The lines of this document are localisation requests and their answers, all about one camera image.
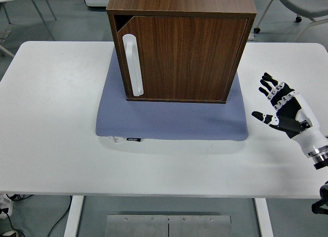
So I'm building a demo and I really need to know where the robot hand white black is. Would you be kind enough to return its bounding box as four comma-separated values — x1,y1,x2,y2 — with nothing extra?
251,72,328,157

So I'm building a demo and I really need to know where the brown wooden cabinet door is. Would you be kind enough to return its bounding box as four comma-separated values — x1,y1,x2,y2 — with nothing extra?
117,15,249,101

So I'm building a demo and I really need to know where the brown wooden cabinet body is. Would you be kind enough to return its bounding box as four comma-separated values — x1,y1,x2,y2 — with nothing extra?
106,0,257,104

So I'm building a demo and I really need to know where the white table leg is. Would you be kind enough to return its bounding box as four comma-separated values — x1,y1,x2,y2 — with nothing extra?
254,197,274,237
63,195,85,237

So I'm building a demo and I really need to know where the grey office chair with castors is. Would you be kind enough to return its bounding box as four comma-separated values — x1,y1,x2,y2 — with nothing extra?
253,0,328,43

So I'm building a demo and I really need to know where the blue-grey dotted mat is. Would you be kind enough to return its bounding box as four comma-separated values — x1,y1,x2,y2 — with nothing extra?
95,46,250,141

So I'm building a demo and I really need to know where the grey metal plate with screws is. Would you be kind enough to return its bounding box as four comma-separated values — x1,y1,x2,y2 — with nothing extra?
105,214,232,237

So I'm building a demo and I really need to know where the white power strip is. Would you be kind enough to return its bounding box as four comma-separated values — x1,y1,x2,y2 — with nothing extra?
0,193,13,220

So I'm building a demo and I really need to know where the white door handle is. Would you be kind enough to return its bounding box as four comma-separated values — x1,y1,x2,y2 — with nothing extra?
122,34,144,97

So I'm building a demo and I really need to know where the black floor cable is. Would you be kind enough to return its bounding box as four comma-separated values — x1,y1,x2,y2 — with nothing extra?
47,195,73,237

